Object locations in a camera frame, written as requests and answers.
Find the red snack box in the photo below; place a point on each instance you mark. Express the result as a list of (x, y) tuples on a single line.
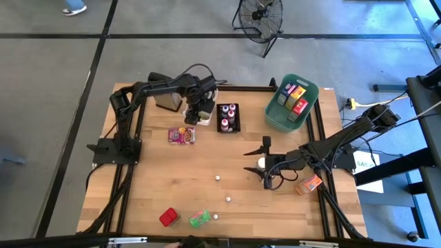
[(299, 109)]

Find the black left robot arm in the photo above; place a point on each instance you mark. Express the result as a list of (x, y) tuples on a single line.
[(155, 87)]

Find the small orange box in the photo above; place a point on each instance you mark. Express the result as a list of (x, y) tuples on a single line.
[(308, 184)]

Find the dark metal floor bar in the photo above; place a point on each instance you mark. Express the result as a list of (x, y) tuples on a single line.
[(389, 88)]

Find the black crossbar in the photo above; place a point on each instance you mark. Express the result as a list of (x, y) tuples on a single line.
[(69, 242)]

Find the small yellow box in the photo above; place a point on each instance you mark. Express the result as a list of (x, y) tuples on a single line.
[(295, 96)]

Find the red food colouring bottle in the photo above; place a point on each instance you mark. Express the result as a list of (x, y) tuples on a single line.
[(224, 124), (231, 117)]

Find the green cereal box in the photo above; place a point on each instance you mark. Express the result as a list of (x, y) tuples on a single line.
[(199, 219)]

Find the black floor fan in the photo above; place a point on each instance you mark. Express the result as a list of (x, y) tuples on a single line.
[(260, 14)]

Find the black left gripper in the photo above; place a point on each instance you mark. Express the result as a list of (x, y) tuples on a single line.
[(201, 100)]

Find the blue and pink carton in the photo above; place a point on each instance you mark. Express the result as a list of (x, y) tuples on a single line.
[(286, 93)]

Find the white plastic bin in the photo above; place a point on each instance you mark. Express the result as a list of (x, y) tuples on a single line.
[(206, 122)]

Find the pink snack box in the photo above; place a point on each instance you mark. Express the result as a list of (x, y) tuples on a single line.
[(181, 135)]

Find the small black plastic basket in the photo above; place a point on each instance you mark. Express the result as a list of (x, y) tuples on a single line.
[(219, 117)]

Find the silver metal bracket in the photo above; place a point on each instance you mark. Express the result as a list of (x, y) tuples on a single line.
[(127, 240), (318, 244)]

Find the black handheld device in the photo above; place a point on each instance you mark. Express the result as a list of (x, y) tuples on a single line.
[(194, 242)]

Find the white-lidded spice jar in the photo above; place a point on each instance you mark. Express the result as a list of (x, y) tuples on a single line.
[(260, 163)]

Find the black neighbouring workstation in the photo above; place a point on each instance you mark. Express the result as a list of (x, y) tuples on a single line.
[(422, 93)]

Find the person's hand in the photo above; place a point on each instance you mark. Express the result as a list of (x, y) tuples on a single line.
[(172, 245)]

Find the white printed paper sheet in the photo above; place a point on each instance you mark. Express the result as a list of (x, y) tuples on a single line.
[(365, 160)]

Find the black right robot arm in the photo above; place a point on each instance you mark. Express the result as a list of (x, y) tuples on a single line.
[(337, 141)]

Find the person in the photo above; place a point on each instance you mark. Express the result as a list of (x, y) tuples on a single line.
[(74, 7)]

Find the yellow power plug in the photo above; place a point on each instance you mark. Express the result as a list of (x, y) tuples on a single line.
[(350, 103)]

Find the small red plastic container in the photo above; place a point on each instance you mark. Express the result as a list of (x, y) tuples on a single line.
[(169, 217)]

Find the black caster wheel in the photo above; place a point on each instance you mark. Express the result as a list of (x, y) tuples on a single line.
[(412, 236)]

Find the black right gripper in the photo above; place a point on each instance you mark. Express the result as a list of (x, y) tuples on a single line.
[(275, 162)]

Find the teal plastic bin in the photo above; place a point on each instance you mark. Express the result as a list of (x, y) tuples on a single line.
[(275, 117)]

